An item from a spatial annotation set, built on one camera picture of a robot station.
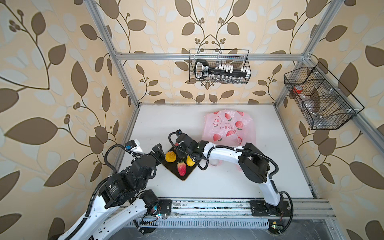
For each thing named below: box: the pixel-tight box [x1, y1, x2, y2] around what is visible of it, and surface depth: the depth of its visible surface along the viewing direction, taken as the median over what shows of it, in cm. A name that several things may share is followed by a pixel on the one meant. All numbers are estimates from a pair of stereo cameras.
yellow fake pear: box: [165, 151, 177, 163], surface depth 88 cm
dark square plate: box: [161, 146, 198, 181], surface depth 88 cm
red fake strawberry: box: [177, 162, 187, 177], surface depth 85 cm
